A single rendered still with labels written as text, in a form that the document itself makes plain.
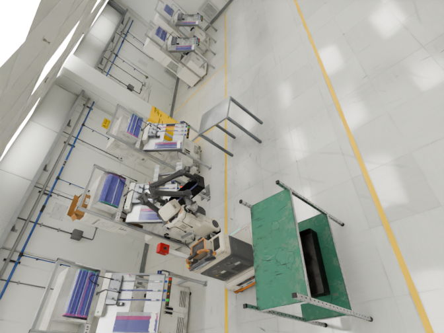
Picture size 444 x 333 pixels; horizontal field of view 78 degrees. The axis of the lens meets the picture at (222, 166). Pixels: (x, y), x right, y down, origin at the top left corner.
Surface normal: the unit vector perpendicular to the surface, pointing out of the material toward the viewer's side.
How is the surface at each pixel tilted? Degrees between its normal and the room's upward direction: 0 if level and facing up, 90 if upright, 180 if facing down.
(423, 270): 0
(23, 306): 90
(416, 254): 0
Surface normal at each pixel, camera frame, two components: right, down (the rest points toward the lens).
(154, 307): 0.00, -0.62
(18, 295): 0.69, -0.45
